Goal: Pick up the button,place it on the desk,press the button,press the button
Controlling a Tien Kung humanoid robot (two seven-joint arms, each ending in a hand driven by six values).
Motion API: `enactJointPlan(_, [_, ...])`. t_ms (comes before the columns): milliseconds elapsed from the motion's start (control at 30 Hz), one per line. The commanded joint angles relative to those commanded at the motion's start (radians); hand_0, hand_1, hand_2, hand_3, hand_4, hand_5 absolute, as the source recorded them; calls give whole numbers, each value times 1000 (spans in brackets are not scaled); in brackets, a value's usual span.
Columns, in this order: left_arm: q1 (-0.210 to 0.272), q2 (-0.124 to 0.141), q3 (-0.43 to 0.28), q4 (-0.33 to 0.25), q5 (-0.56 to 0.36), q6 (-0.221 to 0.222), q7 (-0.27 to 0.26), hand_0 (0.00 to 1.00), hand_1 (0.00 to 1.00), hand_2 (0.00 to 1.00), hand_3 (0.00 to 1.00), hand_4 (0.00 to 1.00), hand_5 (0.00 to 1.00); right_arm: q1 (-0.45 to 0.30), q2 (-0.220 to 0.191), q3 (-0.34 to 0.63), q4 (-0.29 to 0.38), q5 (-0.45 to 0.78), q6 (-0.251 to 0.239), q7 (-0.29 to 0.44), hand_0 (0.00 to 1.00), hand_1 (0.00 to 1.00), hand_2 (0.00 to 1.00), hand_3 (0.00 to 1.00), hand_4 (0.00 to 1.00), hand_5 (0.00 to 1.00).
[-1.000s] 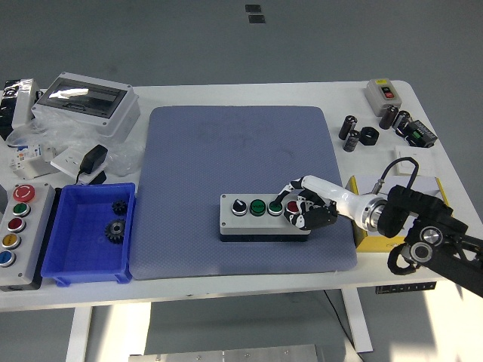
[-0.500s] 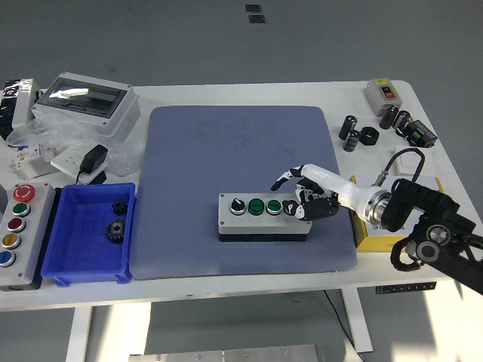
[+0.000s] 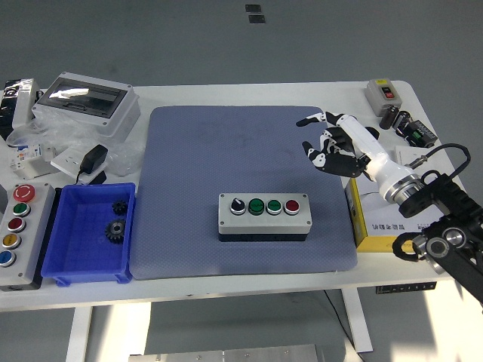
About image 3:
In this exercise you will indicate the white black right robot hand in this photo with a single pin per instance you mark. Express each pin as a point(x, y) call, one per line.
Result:
point(371, 151)

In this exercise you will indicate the grey four-button control box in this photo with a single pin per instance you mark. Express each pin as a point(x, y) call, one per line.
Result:
point(264, 222)

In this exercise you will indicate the grey five-button control box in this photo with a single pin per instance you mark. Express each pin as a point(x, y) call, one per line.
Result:
point(32, 241)

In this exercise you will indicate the black hex nut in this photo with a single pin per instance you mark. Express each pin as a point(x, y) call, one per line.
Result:
point(374, 132)

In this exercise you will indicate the black cylindrical capacitor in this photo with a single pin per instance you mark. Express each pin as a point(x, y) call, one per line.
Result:
point(402, 120)
point(388, 117)

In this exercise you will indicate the black module green terminal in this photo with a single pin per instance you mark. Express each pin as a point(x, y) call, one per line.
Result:
point(420, 134)

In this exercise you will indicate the yellow white carton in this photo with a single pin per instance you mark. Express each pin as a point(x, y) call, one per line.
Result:
point(366, 215)

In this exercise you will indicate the black table control panel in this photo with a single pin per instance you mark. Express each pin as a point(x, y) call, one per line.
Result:
point(403, 287)

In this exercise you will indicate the white table leg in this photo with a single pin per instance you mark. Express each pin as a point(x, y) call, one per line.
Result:
point(358, 324)
point(77, 335)

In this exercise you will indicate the dark floor plate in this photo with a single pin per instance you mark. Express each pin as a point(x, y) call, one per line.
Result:
point(256, 19)
point(253, 8)

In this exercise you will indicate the grey-blue table mat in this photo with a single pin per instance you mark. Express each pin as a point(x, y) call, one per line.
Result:
point(196, 151)

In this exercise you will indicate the small black bevel gear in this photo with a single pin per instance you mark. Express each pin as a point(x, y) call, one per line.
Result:
point(119, 207)

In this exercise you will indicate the grey distribution box clear lid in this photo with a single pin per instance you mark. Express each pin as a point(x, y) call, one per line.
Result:
point(113, 120)

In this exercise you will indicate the large black bevel gear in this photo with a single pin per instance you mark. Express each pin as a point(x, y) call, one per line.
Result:
point(115, 231)

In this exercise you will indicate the black power adapter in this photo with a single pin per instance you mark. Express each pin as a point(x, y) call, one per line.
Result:
point(94, 158)

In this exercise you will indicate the clear plastic bag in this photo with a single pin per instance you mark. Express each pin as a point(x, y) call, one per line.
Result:
point(71, 134)

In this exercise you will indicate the blue plastic bin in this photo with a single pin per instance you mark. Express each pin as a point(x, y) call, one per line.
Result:
point(83, 249)

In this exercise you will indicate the white circuit breaker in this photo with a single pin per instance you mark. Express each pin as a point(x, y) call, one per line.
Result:
point(28, 158)

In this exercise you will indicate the white wrapped device box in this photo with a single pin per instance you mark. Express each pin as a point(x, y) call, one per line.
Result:
point(25, 102)

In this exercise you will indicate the black foil packet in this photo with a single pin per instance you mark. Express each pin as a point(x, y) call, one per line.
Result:
point(7, 109)

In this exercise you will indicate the white wall switch panel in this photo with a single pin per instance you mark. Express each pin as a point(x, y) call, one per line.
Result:
point(402, 154)

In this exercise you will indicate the grey switch box red button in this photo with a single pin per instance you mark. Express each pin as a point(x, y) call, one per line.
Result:
point(377, 100)

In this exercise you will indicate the white wall socket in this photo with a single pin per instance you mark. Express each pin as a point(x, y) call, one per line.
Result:
point(66, 160)

